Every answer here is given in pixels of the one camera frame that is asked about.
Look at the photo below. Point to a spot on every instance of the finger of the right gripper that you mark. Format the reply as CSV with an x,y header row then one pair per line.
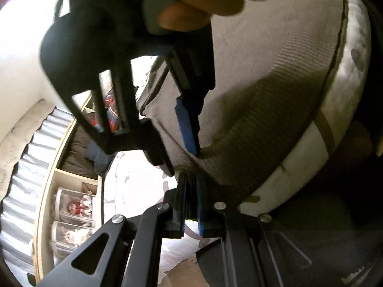
x,y
187,112
150,141

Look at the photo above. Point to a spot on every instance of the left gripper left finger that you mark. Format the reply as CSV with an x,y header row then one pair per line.
x,y
125,251

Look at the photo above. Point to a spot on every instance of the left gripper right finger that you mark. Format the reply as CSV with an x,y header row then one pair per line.
x,y
313,239

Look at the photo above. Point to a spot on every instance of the brown knit cardigan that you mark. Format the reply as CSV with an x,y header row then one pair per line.
x,y
271,66

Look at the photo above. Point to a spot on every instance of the red plaid garment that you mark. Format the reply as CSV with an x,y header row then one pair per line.
x,y
111,112

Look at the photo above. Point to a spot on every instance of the black garment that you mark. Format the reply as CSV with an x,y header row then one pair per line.
x,y
99,158

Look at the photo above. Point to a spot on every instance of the white doll in case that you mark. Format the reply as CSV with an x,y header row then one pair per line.
x,y
66,238

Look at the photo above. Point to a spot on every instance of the red doll in case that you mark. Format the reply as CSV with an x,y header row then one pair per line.
x,y
74,207

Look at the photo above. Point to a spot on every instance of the wooden headboard shelf left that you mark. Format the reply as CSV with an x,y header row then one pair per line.
x,y
69,169

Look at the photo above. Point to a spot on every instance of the grey curtain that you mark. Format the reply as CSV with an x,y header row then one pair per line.
x,y
19,208

